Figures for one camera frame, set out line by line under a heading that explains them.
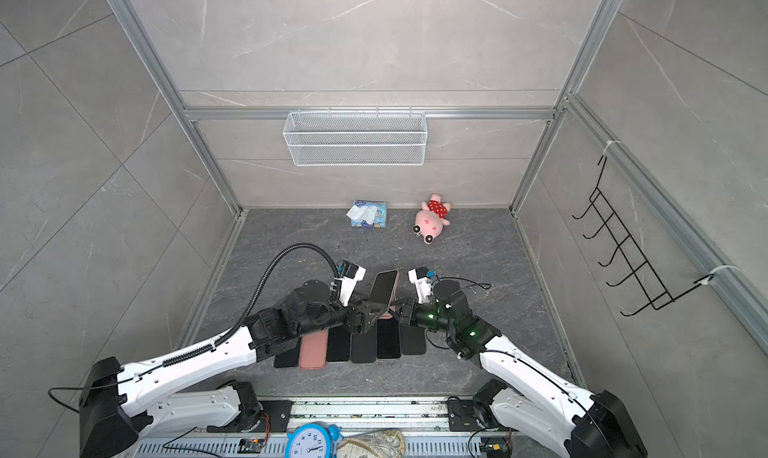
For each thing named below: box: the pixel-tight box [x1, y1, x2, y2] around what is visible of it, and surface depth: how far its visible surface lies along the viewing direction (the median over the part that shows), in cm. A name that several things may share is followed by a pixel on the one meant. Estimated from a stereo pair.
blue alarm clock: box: [284, 421, 345, 458], surface depth 70 cm
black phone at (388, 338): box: [377, 317, 401, 359], surface depth 86 cm
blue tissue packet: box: [346, 200, 387, 228], surface depth 113 cm
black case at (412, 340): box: [400, 325, 426, 355], surface depth 87 cm
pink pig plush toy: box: [412, 193, 451, 245], surface depth 112 cm
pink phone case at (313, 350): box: [300, 329, 329, 370], surface depth 83 cm
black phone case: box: [351, 324, 377, 363], surface depth 86 cm
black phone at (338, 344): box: [326, 325, 350, 362], surface depth 86 cm
